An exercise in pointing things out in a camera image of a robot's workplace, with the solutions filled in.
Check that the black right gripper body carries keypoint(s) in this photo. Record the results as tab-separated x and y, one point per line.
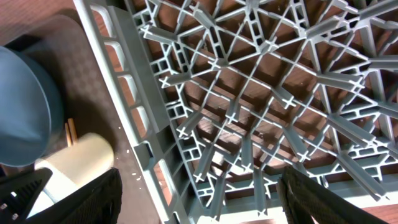
19	192

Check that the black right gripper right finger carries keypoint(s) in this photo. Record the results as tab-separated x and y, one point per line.
305	201

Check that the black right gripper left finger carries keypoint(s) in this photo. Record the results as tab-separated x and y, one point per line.
96	202

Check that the cream white cup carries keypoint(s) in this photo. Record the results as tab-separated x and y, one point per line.
72	168

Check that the grey dishwasher rack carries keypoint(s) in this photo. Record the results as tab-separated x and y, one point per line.
217	97

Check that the left wooden chopstick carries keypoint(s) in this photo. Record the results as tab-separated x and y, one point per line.
68	135

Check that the wooden chopstick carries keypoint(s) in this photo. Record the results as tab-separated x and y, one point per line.
68	135
72	130

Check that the dark blue plate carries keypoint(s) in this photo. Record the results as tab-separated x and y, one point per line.
31	109

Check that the right wooden chopstick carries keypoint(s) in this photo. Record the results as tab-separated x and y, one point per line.
72	130

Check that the dark brown serving tray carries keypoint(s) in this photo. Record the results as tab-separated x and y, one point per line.
59	44

